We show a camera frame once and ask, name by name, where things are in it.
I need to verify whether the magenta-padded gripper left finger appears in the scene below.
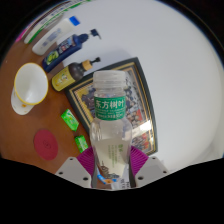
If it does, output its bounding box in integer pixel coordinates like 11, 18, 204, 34
54, 146, 98, 189

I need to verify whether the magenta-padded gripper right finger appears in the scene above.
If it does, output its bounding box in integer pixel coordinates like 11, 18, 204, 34
128, 145, 171, 189

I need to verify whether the clear green-labelled drink bottle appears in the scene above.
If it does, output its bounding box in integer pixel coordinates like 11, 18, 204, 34
89, 69, 134, 191

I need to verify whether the green small packet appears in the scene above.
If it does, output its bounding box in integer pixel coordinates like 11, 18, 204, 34
74, 134, 90, 154
60, 108, 80, 132

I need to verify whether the flat round red coaster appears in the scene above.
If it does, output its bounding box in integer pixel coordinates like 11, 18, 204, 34
33, 129, 60, 161

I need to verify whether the framed group picture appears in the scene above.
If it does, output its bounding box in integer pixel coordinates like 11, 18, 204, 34
63, 56, 159, 157

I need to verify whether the white yellow-rimmed cup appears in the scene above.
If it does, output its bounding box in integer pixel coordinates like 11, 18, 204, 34
10, 62, 50, 116

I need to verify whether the brown pump bottle yellow label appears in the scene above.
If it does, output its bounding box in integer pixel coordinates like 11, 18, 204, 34
50, 56, 102, 93

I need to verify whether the dark blue pump bottle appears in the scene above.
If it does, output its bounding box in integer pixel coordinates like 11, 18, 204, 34
41, 28, 102, 74

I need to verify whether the white lotion bottle blue cap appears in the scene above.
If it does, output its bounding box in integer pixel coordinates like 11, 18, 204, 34
31, 15, 82, 56

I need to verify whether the pink shuttlecock tube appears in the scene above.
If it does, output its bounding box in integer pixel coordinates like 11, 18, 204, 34
14, 28, 29, 44

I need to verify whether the white blue-green shuttlecock tube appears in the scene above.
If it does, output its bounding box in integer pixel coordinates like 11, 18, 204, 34
23, 0, 93, 44

